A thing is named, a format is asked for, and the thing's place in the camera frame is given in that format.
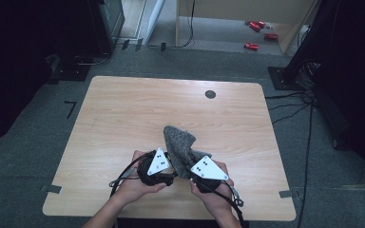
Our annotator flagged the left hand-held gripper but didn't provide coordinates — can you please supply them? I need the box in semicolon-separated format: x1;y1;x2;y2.
137;146;177;187

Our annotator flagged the black stand base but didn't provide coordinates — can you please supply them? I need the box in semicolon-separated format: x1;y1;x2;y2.
267;66;302;91

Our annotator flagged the black curtain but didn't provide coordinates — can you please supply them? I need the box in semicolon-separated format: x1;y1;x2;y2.
0;0;91;150
313;0;365;188

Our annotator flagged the black hanging cable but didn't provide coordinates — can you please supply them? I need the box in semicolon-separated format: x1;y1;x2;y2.
170;0;196;49

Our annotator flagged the black floor plate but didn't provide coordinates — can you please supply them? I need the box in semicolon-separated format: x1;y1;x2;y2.
48;53;92;86

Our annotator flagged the black stand pole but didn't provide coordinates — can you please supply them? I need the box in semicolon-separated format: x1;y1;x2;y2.
281;0;334;84

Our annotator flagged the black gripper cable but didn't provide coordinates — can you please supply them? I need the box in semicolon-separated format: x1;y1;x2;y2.
108;149;157;198
191;180;247;228

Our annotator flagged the person's left hand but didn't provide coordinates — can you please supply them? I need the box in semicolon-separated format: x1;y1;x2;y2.
112;149;167;205

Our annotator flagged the coiled cable bundle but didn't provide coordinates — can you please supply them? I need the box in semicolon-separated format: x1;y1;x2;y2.
298;61;321;90

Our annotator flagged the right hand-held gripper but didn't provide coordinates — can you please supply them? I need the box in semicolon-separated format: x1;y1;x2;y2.
188;155;230;194

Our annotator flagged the black looped cable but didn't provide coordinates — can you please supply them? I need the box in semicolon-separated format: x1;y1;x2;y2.
74;51;112;67

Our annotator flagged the long black floor cable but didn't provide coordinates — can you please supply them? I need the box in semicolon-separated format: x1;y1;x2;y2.
297;101;316;228

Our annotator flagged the person's right hand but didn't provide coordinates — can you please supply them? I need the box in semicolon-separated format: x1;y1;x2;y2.
189;161;236;220

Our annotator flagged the grey tape piece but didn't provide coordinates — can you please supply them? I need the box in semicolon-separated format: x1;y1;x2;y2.
279;189;295;200
40;184;63;195

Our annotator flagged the black cabinet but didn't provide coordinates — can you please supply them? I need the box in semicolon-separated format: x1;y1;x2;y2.
88;0;126;55

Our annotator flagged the white board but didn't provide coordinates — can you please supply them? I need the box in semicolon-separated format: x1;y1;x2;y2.
144;0;166;45

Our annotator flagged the grey fuzzy cloth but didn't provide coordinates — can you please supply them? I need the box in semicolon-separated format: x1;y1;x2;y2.
163;124;213;181

